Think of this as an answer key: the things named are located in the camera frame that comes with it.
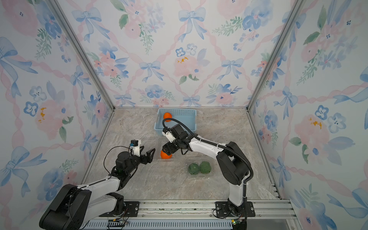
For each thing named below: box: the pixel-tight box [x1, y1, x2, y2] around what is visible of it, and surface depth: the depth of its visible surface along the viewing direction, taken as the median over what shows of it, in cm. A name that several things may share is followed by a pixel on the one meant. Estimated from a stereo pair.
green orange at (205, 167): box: [199, 161, 212, 174], surface depth 86 cm
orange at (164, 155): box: [160, 150, 173, 160], surface depth 90 cm
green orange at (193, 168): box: [188, 162, 200, 175], surface depth 85 cm
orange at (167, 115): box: [163, 112, 173, 123], surface depth 112 cm
